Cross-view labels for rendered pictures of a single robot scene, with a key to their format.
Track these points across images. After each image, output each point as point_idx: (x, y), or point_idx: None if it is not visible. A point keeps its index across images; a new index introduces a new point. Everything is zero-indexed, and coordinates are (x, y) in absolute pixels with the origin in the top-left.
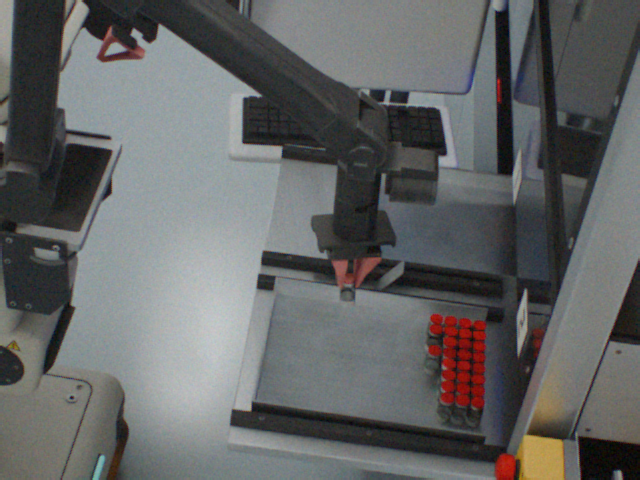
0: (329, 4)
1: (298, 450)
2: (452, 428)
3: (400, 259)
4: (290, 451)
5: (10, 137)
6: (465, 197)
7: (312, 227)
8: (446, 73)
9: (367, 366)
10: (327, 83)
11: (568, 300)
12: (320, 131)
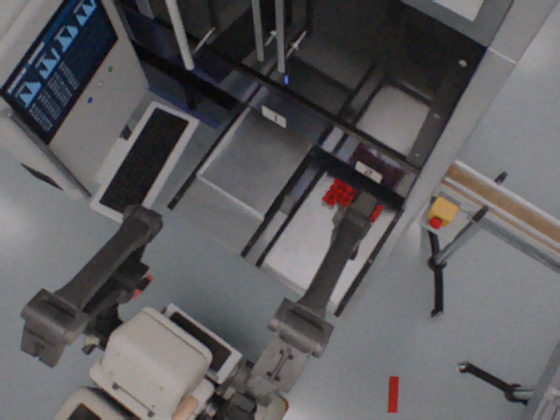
0: (88, 133)
1: (362, 294)
2: (377, 223)
3: (278, 193)
4: (361, 297)
5: (266, 394)
6: (241, 136)
7: None
8: (139, 91)
9: (329, 241)
10: (347, 234)
11: (442, 175)
12: (356, 247)
